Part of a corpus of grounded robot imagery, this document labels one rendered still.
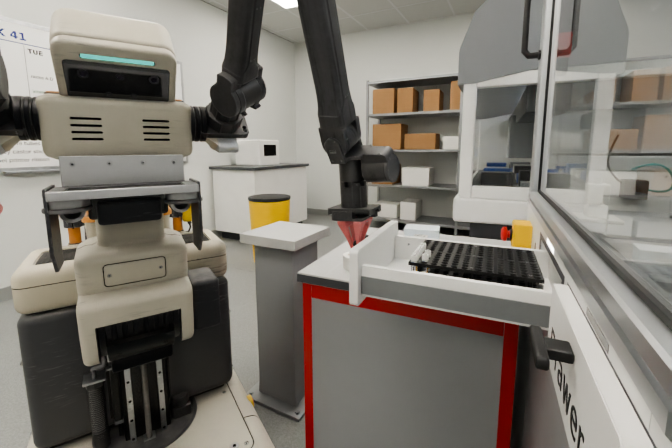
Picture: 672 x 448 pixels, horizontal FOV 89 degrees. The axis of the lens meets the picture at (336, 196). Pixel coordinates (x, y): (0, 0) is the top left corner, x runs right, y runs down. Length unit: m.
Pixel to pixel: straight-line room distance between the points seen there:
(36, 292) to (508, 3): 1.76
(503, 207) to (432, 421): 0.84
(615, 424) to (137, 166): 0.81
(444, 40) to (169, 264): 4.68
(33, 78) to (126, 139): 2.75
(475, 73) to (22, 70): 3.15
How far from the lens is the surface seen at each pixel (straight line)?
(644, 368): 0.34
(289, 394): 1.71
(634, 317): 0.35
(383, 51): 5.36
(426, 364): 1.00
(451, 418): 1.07
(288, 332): 1.55
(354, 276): 0.65
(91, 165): 0.84
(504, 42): 1.56
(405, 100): 4.61
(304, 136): 5.80
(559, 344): 0.45
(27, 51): 3.61
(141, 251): 0.89
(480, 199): 1.53
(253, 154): 4.34
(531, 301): 0.63
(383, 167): 0.66
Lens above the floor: 1.11
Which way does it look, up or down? 8 degrees down
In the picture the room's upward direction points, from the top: straight up
